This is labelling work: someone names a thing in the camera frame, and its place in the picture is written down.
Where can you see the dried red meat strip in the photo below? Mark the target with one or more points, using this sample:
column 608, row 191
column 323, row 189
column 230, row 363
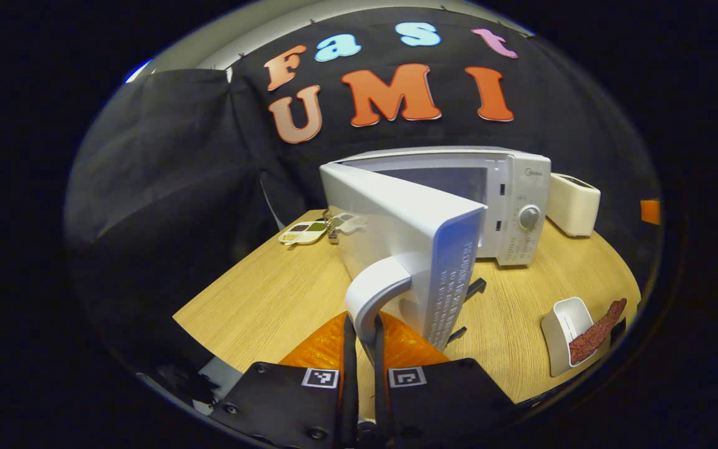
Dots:
column 596, row 333

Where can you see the white microwave oven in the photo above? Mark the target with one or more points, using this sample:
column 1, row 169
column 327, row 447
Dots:
column 396, row 206

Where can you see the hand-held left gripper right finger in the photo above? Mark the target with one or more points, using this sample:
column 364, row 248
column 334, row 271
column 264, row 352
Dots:
column 381, row 386

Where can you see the white toaster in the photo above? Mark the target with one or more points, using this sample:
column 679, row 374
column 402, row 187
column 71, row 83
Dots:
column 574, row 202

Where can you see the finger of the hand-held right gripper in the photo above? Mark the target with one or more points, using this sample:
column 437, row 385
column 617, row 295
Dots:
column 650, row 212

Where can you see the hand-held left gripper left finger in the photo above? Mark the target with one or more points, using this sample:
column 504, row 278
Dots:
column 349, row 386

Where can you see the sectioned dish of beans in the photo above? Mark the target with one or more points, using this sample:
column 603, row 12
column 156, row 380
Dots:
column 303, row 232

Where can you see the white food tray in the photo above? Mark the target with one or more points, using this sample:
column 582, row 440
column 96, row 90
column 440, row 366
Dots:
column 560, row 330

